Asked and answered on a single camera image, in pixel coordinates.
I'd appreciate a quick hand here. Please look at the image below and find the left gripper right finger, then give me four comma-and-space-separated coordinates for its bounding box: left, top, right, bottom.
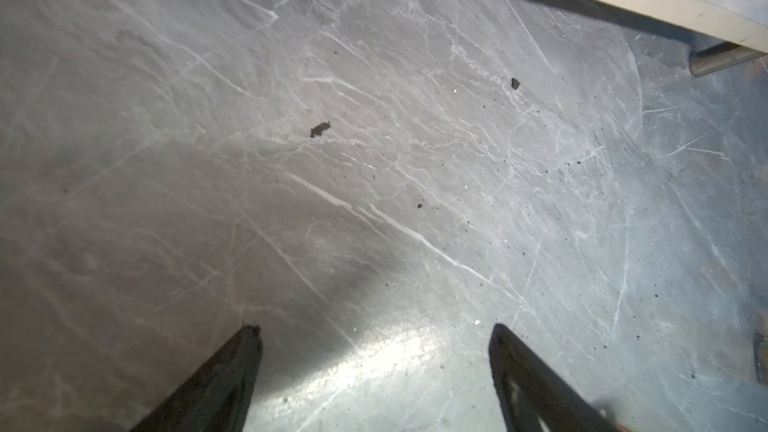
488, 323, 617, 431

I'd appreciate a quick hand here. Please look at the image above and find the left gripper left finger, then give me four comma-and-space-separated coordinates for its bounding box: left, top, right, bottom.
132, 325, 263, 432

